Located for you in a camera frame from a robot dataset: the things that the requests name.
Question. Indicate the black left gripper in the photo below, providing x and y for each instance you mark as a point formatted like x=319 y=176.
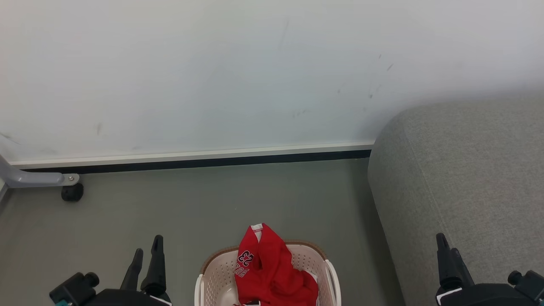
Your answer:
x=123 y=298

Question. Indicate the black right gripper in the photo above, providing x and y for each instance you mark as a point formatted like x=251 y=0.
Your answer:
x=484 y=296

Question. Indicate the red basketball jersey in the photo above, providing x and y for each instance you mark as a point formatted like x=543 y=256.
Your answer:
x=272 y=272

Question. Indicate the grey fabric sofa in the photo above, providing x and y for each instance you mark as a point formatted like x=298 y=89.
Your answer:
x=467 y=182

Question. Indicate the white plastic laundry basket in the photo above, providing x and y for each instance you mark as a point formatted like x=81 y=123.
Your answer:
x=216 y=278

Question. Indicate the black caster wheel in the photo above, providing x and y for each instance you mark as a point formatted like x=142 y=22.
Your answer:
x=72 y=193

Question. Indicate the white and black baseboard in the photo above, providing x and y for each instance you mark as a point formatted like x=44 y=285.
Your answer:
x=191 y=158

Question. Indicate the grey metal stand leg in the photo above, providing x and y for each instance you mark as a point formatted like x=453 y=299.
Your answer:
x=29 y=178

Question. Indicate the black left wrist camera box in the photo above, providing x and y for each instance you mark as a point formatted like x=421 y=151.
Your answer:
x=72 y=287

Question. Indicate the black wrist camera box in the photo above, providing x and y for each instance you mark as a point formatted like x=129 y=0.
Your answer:
x=72 y=287
x=531 y=284

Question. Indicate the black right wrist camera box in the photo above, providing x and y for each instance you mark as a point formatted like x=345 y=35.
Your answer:
x=531 y=284

